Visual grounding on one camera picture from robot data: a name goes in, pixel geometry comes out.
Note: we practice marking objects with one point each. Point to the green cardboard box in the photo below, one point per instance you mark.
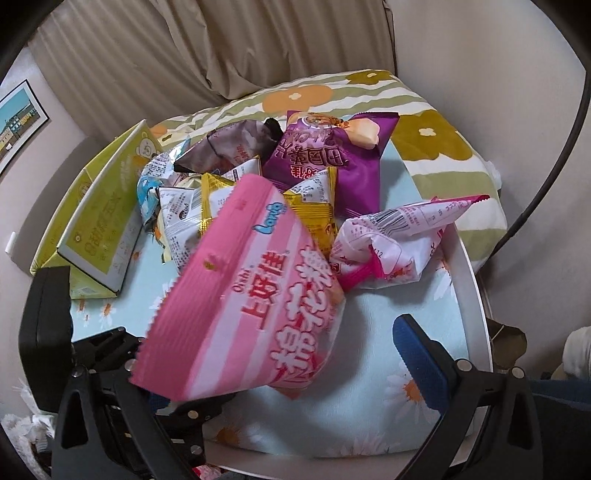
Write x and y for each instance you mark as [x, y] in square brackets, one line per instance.
[92, 217]

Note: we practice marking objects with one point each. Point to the purple snack bag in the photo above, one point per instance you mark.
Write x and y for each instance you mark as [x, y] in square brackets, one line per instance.
[323, 166]

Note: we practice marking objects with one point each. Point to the white wall switch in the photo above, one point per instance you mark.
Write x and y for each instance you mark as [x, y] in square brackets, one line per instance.
[10, 243]

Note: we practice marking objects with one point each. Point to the beige curtain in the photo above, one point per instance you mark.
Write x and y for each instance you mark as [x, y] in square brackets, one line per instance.
[184, 55]

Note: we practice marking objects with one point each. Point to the floral striped blanket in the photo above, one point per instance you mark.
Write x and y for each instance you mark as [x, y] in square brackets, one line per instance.
[438, 138]

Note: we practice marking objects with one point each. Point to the brown snack bag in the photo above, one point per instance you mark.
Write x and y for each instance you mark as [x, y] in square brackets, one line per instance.
[217, 147]

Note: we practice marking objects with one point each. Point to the pink white snack packet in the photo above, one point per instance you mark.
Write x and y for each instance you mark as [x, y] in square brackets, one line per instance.
[392, 240]

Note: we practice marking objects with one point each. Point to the yellow white triangular packet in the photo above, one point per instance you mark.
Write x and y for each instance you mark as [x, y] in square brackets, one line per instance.
[314, 217]

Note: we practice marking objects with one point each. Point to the yellow snack packet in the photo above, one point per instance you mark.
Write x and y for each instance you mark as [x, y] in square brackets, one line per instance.
[214, 198]

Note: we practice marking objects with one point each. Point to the framed landscape picture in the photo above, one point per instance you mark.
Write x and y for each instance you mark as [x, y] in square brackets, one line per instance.
[18, 120]

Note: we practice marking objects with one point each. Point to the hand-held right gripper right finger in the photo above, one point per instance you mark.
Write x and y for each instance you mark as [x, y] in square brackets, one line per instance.
[418, 355]

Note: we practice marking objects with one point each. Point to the pink striped marshmallow bag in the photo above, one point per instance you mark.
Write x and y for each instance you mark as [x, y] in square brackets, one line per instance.
[240, 300]

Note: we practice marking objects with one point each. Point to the silver white snack packet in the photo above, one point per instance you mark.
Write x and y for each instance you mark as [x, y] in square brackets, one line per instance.
[178, 221]

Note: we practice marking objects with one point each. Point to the light blue snack packet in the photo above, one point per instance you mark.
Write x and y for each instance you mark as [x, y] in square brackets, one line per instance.
[147, 198]

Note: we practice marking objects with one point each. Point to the white round table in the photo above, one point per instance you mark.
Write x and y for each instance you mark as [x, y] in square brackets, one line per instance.
[475, 300]

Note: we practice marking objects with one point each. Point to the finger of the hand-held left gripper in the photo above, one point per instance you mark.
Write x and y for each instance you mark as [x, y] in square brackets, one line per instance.
[111, 344]

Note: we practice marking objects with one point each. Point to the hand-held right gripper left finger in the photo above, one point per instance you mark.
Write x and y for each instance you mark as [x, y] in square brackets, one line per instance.
[180, 408]

